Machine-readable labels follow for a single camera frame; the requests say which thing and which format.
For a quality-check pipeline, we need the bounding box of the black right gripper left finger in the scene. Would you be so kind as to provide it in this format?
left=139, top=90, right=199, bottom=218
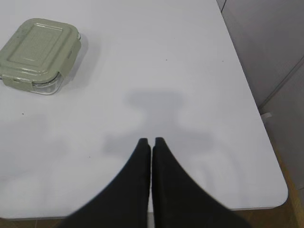
left=59, top=138, right=151, bottom=228

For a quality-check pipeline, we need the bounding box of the green lidded glass container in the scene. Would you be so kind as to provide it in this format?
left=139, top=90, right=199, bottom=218
left=0, top=18, right=81, bottom=95

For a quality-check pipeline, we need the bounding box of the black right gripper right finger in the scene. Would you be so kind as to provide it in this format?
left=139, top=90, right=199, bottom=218
left=152, top=137, right=251, bottom=228

